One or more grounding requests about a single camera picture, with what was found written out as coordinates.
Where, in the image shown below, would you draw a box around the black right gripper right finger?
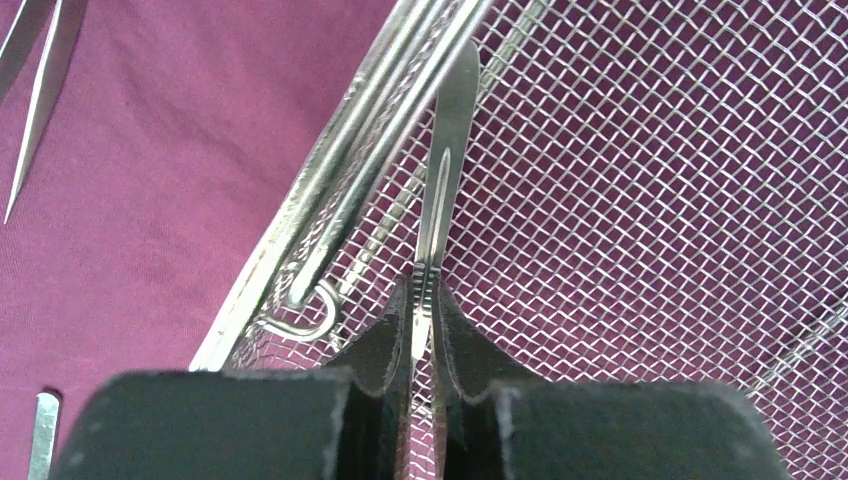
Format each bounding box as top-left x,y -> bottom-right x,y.
432,284 -> 788,479

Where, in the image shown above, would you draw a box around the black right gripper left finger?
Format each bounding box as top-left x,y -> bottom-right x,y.
50,276 -> 412,479

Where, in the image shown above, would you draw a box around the steel instrument tray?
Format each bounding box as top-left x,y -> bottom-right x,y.
191,1 -> 847,479

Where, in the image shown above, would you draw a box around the grey scalpel handle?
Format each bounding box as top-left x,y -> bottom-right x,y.
411,40 -> 480,361
27,390 -> 62,480

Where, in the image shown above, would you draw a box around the maroon surgical wrap cloth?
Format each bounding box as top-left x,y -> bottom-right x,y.
1,1 -> 392,479

